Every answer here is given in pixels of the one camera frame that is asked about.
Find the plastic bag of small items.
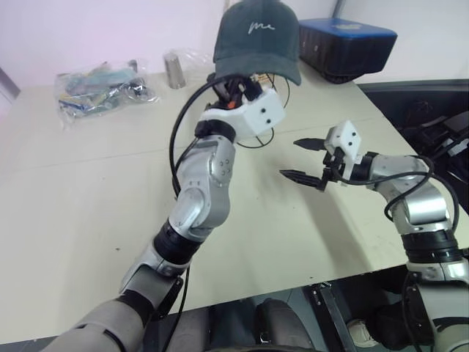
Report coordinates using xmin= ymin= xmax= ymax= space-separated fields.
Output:
xmin=53 ymin=58 xmax=161 ymax=130

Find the dark green baseball cap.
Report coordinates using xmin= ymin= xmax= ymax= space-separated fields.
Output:
xmin=213 ymin=0 xmax=302 ymax=87

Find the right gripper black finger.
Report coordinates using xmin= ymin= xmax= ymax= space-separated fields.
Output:
xmin=278 ymin=169 xmax=328 ymax=191
xmin=292 ymin=137 xmax=327 ymax=152

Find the silver metal cup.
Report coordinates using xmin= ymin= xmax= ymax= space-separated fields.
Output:
xmin=163 ymin=51 xmax=187 ymax=89

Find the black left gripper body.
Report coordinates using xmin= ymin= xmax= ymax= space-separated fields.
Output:
xmin=213 ymin=75 xmax=258 ymax=110

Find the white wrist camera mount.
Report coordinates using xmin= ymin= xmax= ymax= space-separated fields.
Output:
xmin=197 ymin=87 xmax=287 ymax=140
xmin=324 ymin=120 xmax=364 ymax=188

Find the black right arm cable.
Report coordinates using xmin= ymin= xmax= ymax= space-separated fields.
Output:
xmin=339 ymin=155 xmax=461 ymax=235

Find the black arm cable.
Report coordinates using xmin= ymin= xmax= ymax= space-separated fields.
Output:
xmin=160 ymin=78 xmax=221 ymax=352
xmin=339 ymin=155 xmax=461 ymax=235

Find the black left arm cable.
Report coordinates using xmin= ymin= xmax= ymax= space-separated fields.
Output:
xmin=160 ymin=78 xmax=221 ymax=352

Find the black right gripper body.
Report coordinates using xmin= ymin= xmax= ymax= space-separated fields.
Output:
xmin=317 ymin=146 xmax=347 ymax=192

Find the black equipment pile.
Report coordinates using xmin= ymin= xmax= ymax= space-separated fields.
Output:
xmin=357 ymin=78 xmax=469 ymax=217

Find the dark rounded shape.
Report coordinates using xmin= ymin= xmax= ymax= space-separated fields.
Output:
xmin=254 ymin=297 xmax=313 ymax=352

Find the white shoe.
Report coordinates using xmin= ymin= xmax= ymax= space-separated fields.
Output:
xmin=346 ymin=318 xmax=378 ymax=348

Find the blue and black box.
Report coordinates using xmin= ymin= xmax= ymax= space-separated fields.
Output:
xmin=298 ymin=17 xmax=399 ymax=84

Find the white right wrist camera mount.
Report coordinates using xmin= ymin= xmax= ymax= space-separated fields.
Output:
xmin=324 ymin=120 xmax=364 ymax=188

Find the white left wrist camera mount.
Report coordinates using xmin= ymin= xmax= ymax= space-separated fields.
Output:
xmin=197 ymin=87 xmax=287 ymax=140

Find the black metal frame bar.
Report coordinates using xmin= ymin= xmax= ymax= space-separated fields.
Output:
xmin=302 ymin=281 xmax=353 ymax=352

